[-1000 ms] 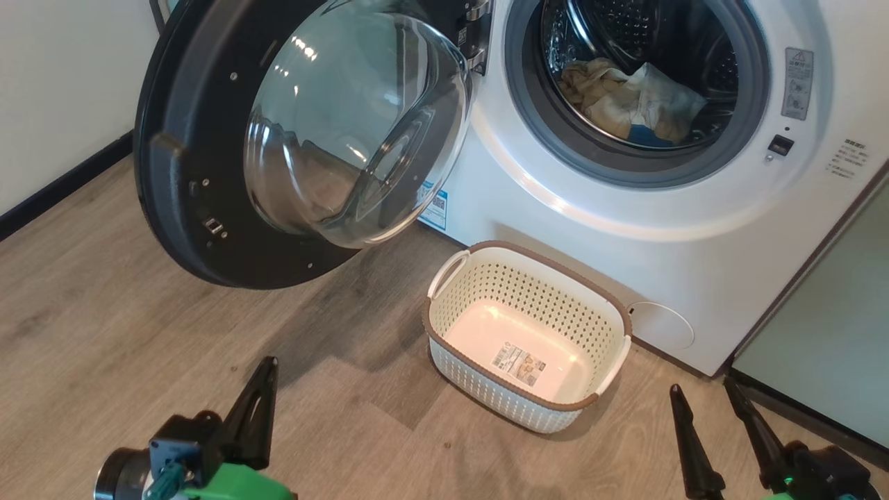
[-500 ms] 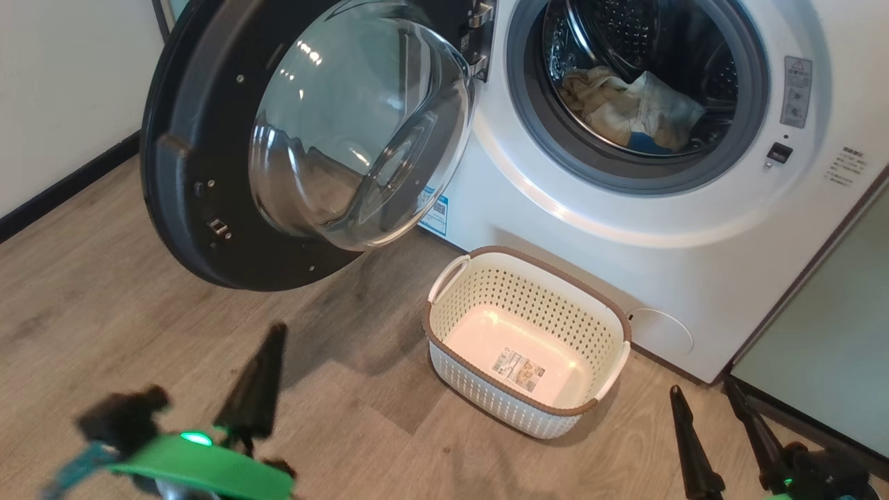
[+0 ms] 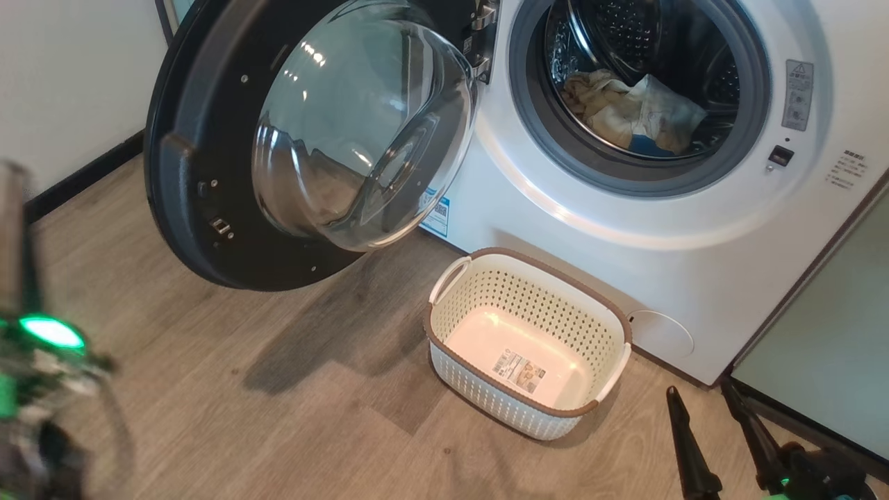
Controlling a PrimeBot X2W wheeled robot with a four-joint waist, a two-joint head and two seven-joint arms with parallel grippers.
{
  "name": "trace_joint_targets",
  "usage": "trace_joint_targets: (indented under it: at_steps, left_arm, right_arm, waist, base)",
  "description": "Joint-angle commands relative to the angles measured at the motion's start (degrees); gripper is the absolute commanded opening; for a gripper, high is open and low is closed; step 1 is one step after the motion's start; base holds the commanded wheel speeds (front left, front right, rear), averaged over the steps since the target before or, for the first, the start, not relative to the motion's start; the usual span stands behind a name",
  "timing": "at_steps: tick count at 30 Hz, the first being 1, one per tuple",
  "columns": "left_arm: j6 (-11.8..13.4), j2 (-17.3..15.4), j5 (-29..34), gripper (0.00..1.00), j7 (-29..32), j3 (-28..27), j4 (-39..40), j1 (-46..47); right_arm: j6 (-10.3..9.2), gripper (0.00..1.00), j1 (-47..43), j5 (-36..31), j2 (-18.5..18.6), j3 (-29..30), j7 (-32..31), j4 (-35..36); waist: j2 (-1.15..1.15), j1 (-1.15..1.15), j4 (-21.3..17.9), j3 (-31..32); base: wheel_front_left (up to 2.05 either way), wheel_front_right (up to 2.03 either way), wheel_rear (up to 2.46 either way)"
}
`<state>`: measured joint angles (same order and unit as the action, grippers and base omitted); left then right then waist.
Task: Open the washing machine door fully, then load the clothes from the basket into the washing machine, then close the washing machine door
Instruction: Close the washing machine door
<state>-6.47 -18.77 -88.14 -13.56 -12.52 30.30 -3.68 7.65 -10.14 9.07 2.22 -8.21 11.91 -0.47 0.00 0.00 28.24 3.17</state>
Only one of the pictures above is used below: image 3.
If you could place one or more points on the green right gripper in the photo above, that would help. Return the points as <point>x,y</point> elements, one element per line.
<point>819,476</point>

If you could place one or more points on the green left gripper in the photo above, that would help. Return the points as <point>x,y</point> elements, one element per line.
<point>50,333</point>

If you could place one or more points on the black round glass washer door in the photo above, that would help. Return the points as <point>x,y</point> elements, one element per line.
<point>201,173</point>

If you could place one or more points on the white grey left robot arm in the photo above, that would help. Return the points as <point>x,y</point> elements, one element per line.
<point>14,243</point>

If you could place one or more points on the white front-load washing machine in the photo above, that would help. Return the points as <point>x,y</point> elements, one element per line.
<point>625,229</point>

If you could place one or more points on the round white drain filter cover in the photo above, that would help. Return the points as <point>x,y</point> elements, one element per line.
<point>660,335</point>

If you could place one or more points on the pale green cabinet plain front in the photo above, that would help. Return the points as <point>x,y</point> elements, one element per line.
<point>826,333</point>

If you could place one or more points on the printed product sticker in basket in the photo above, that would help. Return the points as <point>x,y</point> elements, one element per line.
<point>519,371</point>

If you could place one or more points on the white perforated basket brown rim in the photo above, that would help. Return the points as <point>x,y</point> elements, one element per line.
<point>458,375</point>

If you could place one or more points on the grey warning sticker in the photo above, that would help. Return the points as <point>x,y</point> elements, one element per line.
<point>797,94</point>

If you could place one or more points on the blue energy label sticker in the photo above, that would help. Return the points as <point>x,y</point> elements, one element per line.
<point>436,215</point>

